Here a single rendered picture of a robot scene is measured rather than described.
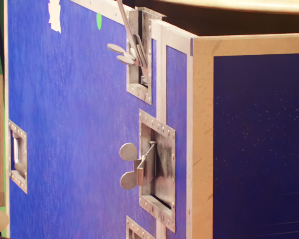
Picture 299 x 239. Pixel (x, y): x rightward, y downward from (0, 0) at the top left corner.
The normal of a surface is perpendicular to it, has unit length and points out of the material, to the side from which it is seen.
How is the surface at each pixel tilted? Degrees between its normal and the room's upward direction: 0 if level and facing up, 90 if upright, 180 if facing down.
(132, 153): 96
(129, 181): 96
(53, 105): 90
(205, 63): 90
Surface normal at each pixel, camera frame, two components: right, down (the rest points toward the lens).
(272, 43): 0.26, 0.16
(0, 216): 0.23, -0.07
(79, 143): -0.97, 0.04
